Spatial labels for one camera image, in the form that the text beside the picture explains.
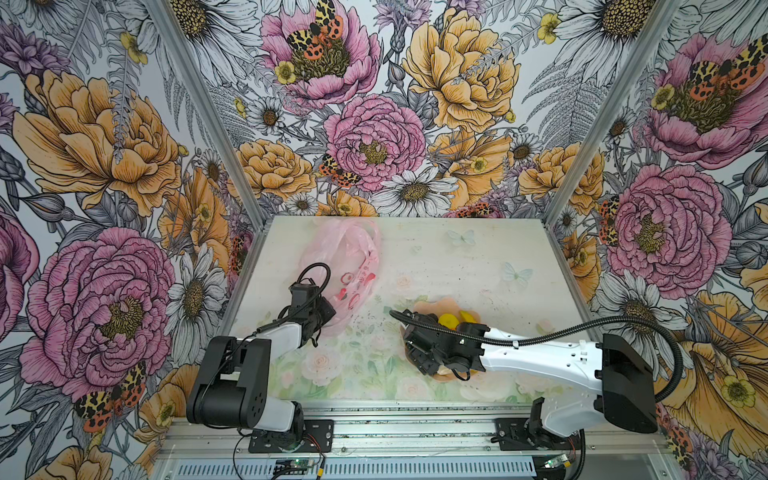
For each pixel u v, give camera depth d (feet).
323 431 2.45
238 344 1.61
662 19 2.36
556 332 1.55
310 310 2.50
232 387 1.45
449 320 2.90
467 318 2.88
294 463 2.34
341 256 3.63
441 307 3.10
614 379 1.36
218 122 3.03
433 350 1.93
